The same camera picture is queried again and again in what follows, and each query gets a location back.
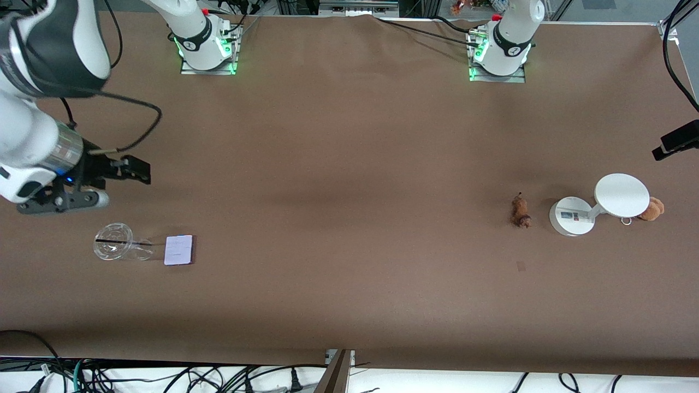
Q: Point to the clear plastic lidded cup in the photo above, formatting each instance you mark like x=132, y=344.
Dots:
x=112, y=252

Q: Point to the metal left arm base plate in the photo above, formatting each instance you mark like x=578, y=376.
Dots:
x=497, y=78

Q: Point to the white round phone stand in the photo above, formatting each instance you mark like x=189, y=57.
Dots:
x=622, y=194

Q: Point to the brown support beam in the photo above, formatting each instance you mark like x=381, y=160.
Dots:
x=336, y=376

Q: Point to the brown table cover cloth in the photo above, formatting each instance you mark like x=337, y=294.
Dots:
x=327, y=300

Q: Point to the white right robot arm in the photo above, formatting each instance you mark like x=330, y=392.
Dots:
x=33, y=136

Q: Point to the grey metal rail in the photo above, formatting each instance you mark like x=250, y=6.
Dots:
x=357, y=5

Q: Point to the black power plug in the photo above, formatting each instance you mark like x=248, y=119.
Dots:
x=295, y=382

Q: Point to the small brown lion statue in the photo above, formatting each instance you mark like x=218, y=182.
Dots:
x=520, y=210

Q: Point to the silver metal bracket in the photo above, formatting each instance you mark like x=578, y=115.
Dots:
x=329, y=357

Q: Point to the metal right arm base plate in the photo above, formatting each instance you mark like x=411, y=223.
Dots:
x=207, y=71

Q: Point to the aluminium frame corner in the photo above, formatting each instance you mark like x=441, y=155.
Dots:
x=667, y=28

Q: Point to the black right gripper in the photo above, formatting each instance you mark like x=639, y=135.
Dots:
x=94, y=168

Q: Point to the black drinking straw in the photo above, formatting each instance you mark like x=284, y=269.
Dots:
x=114, y=240

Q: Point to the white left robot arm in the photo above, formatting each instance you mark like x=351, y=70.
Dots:
x=505, y=38

